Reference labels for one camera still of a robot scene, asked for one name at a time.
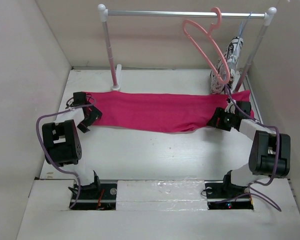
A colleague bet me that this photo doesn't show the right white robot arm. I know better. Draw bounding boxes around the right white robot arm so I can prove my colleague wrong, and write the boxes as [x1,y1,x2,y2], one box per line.
[207,99,291,197]

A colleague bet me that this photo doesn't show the pink trousers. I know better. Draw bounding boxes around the pink trousers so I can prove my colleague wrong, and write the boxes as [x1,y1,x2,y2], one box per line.
[82,89,255,134]

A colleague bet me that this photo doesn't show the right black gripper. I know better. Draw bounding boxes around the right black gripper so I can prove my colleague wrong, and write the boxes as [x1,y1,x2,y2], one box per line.
[206,106,238,131]

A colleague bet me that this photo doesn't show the black white printed garment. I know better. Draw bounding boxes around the black white printed garment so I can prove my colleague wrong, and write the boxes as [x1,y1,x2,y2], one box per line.
[209,36,245,95]

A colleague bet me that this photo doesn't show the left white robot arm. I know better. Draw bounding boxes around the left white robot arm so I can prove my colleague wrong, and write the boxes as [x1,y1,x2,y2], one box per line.
[37,91,103,178]

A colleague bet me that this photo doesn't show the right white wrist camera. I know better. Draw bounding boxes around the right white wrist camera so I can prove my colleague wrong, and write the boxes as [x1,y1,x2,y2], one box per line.
[224,98,237,114]

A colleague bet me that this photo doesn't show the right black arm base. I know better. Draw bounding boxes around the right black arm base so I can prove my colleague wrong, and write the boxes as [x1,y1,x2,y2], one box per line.
[200,180,254,210]

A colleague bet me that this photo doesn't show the white metal clothes rack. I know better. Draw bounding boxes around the white metal clothes rack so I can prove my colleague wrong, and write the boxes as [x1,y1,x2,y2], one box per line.
[97,3,278,93]

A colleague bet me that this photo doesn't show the blue wire hanger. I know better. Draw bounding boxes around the blue wire hanger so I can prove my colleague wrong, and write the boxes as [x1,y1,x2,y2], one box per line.
[231,11,253,67]

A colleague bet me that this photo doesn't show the pink plastic hanger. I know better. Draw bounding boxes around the pink plastic hanger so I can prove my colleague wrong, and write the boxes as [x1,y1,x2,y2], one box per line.
[182,6,231,85]

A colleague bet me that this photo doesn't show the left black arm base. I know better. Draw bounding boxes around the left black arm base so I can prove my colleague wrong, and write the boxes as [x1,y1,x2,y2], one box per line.
[70,181,118,211]

